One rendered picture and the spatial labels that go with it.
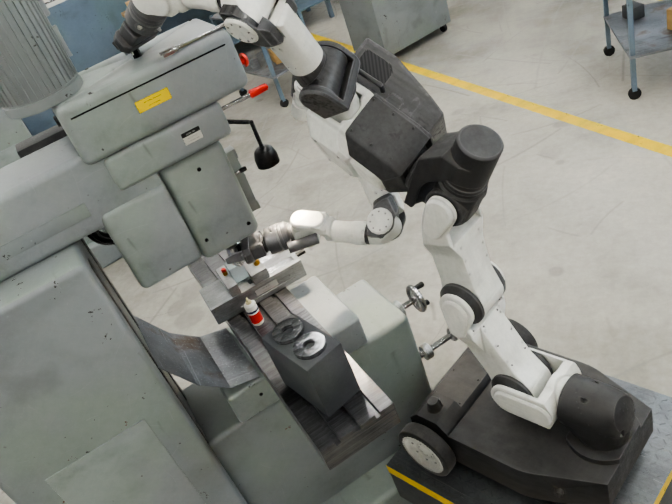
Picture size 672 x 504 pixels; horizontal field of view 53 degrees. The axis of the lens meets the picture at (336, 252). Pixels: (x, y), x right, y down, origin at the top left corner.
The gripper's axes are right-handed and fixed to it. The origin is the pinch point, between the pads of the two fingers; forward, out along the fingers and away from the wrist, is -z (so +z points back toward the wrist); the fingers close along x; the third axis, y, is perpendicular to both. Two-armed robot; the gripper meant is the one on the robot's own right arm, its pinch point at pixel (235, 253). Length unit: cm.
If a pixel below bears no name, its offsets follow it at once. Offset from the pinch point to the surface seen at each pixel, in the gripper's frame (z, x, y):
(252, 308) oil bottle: -2.3, 4.2, 19.2
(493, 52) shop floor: 187, -375, 125
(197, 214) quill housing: -1.7, 11.5, -23.0
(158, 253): -14.5, 18.6, -19.4
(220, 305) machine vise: -13.8, -4.3, 19.9
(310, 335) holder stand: 18.1, 40.8, 7.1
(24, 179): -33, 21, -53
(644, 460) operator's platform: 97, 55, 85
